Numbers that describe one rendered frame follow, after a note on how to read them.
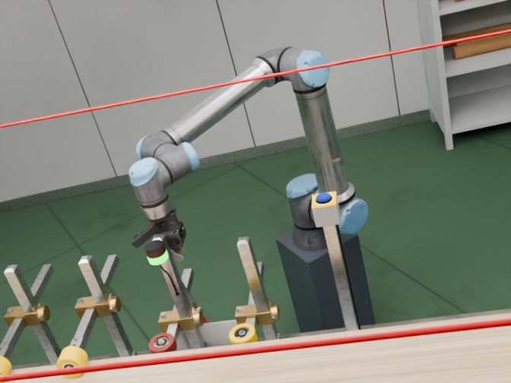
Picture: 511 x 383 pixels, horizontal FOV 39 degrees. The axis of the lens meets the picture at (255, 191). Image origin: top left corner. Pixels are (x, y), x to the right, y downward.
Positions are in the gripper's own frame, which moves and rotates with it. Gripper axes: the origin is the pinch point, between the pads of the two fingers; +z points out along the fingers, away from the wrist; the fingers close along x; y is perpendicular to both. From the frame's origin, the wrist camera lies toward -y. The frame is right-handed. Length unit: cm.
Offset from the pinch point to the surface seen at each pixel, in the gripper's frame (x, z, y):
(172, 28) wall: 251, -1, -47
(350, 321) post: -10, 24, 53
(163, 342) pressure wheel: -23.8, 10.6, -0.9
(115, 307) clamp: -10.0, 6.1, -18.3
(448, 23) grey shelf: 266, 37, 121
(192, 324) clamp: -10.3, 16.6, 4.0
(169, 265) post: -9.6, -6.7, 3.5
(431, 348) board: -38, 11, 76
